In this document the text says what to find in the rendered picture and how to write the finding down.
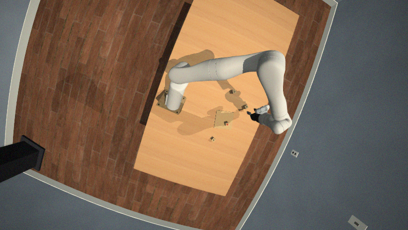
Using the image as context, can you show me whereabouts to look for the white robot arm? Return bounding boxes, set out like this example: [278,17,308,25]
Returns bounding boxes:
[165,50,292,134]

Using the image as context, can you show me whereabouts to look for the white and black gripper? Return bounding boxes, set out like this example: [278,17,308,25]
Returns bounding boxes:
[247,105,270,126]

